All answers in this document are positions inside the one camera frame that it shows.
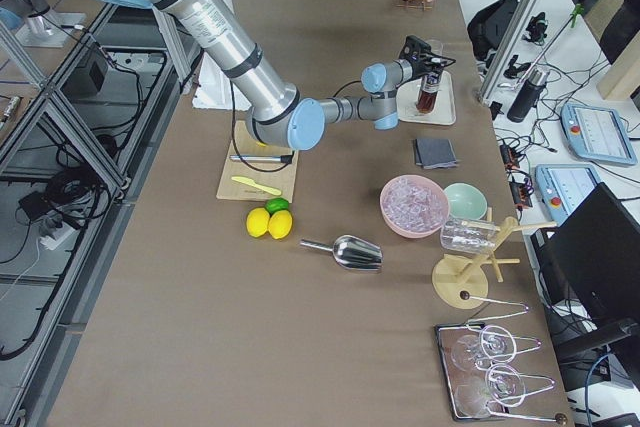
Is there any steel ice scoop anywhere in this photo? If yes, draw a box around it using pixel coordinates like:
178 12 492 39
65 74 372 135
299 235 383 273

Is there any green bowl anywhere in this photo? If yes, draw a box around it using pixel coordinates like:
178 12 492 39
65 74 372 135
444 183 488 220

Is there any yellow lemon lower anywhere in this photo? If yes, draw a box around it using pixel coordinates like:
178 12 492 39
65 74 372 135
268 210 293 240

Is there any hanging wine glass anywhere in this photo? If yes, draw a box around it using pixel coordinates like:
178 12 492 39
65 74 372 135
454 364 556 417
451 325 542 372

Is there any grey folded cloth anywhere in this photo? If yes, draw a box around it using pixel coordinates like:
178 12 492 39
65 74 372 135
413 138 458 170

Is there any steel muddler black tip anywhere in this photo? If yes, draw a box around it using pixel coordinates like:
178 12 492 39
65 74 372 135
229 154 293 165

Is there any bamboo cutting board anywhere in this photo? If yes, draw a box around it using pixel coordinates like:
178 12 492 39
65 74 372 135
215 119 300 203

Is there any oolong tea bottle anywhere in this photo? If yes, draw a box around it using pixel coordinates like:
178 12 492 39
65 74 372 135
416 64 444 114

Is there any clear glass mug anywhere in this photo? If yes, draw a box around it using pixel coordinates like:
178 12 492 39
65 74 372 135
440 217 499 254

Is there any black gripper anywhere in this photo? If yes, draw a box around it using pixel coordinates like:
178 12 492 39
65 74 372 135
401 35 456 78

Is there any black thermos bottle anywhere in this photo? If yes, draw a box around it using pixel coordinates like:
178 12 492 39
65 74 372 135
507 67 549 123

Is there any yellow plastic knife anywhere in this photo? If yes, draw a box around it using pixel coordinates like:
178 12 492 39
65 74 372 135
231 176 282 197

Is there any yellow lemon upper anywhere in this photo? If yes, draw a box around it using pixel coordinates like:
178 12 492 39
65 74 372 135
245 207 271 238

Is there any hanging wine glass upper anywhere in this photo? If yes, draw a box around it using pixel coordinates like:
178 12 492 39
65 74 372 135
451 325 542 372

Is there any teach pendant lower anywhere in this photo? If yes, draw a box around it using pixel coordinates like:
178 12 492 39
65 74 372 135
534 163 601 225

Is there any hanging wine glass lower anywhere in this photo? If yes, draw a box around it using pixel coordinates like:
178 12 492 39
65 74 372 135
454 364 556 417

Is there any white rabbit tray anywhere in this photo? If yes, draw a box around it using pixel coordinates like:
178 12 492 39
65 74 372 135
397 71 456 126

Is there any black monitor right edge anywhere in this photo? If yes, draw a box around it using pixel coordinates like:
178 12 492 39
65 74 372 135
548 183 639 323

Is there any wooden cup tree stand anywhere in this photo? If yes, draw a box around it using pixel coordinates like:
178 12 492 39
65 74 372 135
431 209 557 309

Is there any teach pendant upper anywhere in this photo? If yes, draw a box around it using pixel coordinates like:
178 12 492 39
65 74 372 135
561 103 638 166

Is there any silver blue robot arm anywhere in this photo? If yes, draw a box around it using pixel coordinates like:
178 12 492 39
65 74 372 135
101 0 454 150

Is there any black glass holder tray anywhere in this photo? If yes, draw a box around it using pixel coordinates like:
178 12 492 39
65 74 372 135
434 323 498 423

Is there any green lime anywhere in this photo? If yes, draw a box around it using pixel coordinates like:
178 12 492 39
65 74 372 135
264 197 289 215

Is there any yellow lemon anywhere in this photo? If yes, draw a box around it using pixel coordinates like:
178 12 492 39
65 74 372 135
245 207 271 238
268 210 293 240

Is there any teach pendant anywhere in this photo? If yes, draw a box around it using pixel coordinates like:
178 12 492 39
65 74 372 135
534 163 601 225
561 103 638 166

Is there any pink bowl of ice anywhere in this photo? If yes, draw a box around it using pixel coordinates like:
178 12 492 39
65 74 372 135
379 175 450 239

